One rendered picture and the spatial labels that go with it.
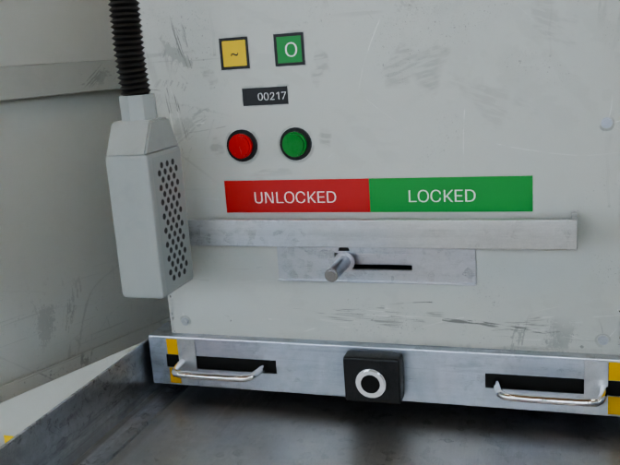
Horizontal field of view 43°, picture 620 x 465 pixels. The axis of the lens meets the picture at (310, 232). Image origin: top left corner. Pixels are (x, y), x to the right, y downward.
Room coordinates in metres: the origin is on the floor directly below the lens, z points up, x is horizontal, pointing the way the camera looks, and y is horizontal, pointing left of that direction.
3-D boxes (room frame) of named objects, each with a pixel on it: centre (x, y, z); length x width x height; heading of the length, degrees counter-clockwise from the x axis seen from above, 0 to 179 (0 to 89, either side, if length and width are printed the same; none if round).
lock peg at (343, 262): (0.77, -0.03, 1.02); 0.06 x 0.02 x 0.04; 161
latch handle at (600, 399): (0.70, -0.22, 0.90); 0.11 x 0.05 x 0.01; 71
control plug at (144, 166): (0.78, 0.16, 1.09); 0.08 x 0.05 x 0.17; 161
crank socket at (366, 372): (0.76, -0.06, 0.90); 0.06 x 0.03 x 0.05; 71
